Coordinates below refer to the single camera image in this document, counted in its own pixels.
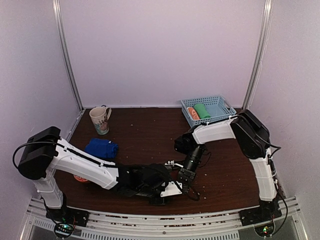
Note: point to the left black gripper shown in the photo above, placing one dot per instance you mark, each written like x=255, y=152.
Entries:
x=154, y=202

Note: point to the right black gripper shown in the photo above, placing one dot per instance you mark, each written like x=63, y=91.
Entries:
x=186, y=174

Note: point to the light blue plastic basket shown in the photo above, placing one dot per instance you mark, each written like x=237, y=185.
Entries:
x=217, y=107

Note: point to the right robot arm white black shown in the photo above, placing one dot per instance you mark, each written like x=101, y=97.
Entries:
x=253, y=139

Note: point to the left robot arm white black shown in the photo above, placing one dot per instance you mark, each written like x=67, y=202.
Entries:
x=47, y=151

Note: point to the orange white rolled towel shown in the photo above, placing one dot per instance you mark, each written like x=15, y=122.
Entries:
x=193, y=113

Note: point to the green rolled towel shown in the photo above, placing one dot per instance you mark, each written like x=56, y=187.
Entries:
x=201, y=111

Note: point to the blue folded towel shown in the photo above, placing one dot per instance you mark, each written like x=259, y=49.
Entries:
x=102, y=148

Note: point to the orange patterned bowl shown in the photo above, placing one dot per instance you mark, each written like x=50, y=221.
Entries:
x=80, y=179

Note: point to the white patterned mug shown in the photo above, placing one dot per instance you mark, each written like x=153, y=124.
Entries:
x=100, y=116

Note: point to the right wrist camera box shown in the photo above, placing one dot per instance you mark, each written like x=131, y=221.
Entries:
x=185, y=143

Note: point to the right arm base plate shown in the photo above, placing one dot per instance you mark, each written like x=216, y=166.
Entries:
x=257, y=215

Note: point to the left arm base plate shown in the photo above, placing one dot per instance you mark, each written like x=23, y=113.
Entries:
x=68, y=215

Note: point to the front aluminium rail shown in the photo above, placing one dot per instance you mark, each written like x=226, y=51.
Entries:
x=221, y=225

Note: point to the right aluminium frame post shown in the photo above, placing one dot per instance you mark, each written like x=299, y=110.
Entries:
x=261, y=47

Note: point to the aluminium frame post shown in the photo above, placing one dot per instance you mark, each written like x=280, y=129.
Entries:
x=261, y=47
x=65, y=53

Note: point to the left aluminium frame post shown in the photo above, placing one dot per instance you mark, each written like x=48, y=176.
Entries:
x=65, y=53

